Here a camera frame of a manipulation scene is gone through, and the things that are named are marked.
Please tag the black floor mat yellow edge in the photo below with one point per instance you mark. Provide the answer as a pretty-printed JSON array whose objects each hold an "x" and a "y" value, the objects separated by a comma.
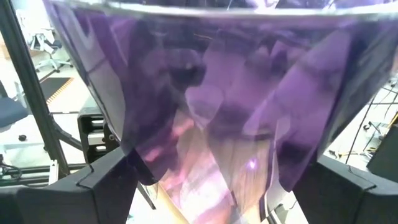
[{"x": 54, "y": 87}]

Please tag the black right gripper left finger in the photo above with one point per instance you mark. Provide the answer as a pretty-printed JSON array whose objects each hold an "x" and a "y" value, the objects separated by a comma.
[{"x": 77, "y": 205}]

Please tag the purple translucent tumbler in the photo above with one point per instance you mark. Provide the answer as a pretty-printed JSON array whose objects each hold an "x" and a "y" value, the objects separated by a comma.
[{"x": 217, "y": 93}]

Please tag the black metal table frame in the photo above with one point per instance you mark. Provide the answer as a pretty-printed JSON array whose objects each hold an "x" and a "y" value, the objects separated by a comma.
[{"x": 25, "y": 77}]

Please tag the blue office chair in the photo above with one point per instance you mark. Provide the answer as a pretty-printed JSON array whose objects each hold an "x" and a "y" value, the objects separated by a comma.
[{"x": 12, "y": 109}]

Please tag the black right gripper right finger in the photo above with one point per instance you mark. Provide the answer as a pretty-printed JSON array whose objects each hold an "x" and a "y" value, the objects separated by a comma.
[{"x": 342, "y": 202}]

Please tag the white office chair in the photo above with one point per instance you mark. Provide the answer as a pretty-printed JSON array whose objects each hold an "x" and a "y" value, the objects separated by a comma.
[{"x": 51, "y": 46}]

